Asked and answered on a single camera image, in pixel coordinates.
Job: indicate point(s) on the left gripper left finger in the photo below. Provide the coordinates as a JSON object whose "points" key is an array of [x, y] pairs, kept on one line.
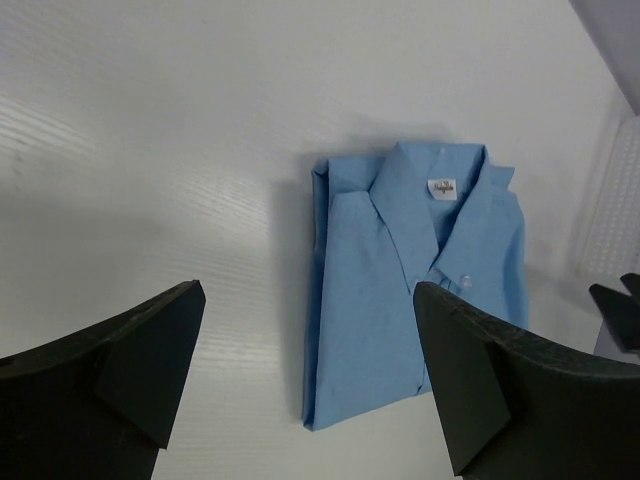
{"points": [[101, 403]]}

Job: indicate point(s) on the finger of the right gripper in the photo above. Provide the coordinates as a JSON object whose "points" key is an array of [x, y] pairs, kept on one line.
{"points": [[620, 313], [631, 282]]}

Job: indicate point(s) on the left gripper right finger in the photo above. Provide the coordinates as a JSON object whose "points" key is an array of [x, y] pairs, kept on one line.
{"points": [[515, 405]]}

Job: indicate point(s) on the light blue long sleeve shirt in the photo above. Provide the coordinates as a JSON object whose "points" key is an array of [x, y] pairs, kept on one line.
{"points": [[384, 223]]}

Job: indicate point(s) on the white plastic basket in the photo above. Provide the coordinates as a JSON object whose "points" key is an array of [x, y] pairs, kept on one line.
{"points": [[608, 235]]}

